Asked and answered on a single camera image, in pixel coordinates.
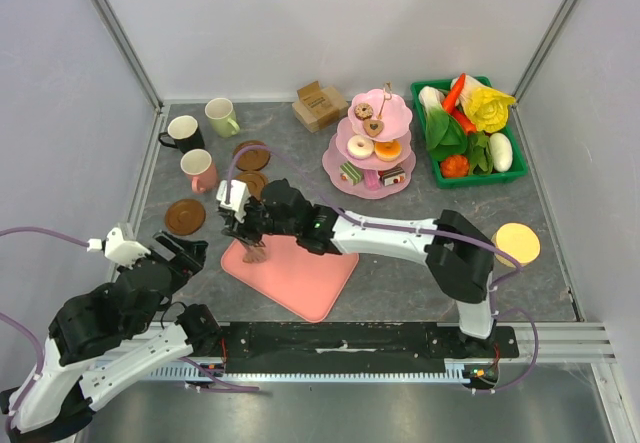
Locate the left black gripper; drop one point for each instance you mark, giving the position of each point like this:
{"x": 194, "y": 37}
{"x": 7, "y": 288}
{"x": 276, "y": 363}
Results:
{"x": 190, "y": 258}

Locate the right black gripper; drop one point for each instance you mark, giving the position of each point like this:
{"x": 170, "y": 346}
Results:
{"x": 244, "y": 231}

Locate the metal serving tongs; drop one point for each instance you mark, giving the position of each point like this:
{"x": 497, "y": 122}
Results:
{"x": 254, "y": 254}

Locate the green layered cake slice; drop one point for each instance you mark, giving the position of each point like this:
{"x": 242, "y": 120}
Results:
{"x": 350, "y": 173}

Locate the small orange glazed donut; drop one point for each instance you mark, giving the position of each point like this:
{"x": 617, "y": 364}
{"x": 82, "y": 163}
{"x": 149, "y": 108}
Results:
{"x": 388, "y": 151}

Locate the heart shaped cookie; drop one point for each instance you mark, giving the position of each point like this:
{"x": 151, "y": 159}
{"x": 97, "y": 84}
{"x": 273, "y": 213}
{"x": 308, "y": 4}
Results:
{"x": 373, "y": 128}

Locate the small chocolate nut donut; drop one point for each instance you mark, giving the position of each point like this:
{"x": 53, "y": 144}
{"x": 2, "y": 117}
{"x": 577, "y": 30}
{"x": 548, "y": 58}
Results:
{"x": 363, "y": 111}

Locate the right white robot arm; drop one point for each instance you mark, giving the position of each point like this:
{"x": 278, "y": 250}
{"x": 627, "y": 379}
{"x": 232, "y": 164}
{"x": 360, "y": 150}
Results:
{"x": 459, "y": 257}

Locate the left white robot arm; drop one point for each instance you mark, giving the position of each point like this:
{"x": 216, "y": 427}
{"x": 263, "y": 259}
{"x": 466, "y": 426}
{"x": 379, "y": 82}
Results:
{"x": 67, "y": 387}

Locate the brown saucer middle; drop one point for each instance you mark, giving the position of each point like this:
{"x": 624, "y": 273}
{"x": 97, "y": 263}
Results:
{"x": 255, "y": 181}

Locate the brown saucer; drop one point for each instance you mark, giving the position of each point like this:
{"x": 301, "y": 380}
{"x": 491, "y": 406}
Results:
{"x": 185, "y": 217}
{"x": 255, "y": 181}
{"x": 252, "y": 160}

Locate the brown saucer lower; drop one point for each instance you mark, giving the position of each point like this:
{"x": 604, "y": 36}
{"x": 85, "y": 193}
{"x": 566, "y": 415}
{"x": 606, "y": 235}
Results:
{"x": 185, "y": 217}

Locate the brown saucer upper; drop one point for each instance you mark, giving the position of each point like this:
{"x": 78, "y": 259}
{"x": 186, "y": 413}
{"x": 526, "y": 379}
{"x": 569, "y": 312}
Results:
{"x": 252, "y": 160}

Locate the pink serving tray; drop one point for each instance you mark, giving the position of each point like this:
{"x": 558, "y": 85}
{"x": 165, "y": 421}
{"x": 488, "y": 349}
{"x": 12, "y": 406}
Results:
{"x": 306, "y": 284}

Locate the pink mug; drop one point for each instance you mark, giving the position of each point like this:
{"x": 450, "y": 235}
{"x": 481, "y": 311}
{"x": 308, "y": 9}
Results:
{"x": 199, "y": 167}

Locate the pink layered cake slice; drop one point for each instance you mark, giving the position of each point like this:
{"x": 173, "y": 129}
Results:
{"x": 371, "y": 180}

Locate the pink three tier stand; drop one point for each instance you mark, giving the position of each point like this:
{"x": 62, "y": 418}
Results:
{"x": 390, "y": 108}

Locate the cardboard box stack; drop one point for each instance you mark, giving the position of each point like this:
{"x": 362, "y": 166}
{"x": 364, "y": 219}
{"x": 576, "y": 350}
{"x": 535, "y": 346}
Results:
{"x": 318, "y": 107}

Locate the green mug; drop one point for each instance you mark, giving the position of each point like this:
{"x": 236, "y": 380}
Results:
{"x": 221, "y": 115}

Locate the chocolate cake slice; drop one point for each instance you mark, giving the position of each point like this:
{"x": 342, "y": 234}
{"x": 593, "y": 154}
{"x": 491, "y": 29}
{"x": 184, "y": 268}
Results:
{"x": 392, "y": 176}

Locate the black mug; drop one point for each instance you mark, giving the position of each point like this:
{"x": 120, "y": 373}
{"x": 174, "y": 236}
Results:
{"x": 183, "y": 133}

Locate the orange pumpkin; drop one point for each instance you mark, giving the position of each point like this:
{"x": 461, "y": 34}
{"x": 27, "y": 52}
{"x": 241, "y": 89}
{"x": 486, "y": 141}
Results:
{"x": 455, "y": 166}

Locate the green bok choy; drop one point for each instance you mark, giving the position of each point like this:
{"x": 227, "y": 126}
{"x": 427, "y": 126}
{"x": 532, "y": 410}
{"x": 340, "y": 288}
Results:
{"x": 444, "y": 136}

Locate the red chili pepper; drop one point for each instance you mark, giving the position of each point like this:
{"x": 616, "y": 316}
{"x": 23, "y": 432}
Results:
{"x": 451, "y": 99}

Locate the spinach leaves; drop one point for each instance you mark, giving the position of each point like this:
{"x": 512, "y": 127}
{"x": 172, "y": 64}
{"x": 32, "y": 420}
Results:
{"x": 479, "y": 154}

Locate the white eggplant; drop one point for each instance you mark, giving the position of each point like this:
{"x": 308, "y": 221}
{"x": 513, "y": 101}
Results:
{"x": 501, "y": 151}

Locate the yellow napa cabbage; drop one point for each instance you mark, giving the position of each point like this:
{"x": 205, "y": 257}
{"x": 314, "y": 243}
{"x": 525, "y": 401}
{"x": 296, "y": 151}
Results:
{"x": 486, "y": 107}

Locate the yellow round sponge cake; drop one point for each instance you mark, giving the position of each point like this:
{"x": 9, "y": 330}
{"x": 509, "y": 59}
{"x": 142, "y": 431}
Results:
{"x": 519, "y": 241}

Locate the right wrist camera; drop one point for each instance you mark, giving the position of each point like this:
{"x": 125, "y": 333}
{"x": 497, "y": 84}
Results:
{"x": 232, "y": 197}

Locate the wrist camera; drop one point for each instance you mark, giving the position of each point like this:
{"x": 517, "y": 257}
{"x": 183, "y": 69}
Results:
{"x": 119, "y": 246}
{"x": 232, "y": 197}

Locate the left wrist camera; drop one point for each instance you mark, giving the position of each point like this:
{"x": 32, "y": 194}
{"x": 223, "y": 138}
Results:
{"x": 119, "y": 246}

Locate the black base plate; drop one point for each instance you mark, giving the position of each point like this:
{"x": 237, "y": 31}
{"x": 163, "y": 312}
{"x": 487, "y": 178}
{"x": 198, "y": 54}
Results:
{"x": 351, "y": 348}

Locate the white cable duct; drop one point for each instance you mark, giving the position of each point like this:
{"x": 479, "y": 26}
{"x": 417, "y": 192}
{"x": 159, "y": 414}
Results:
{"x": 453, "y": 373}

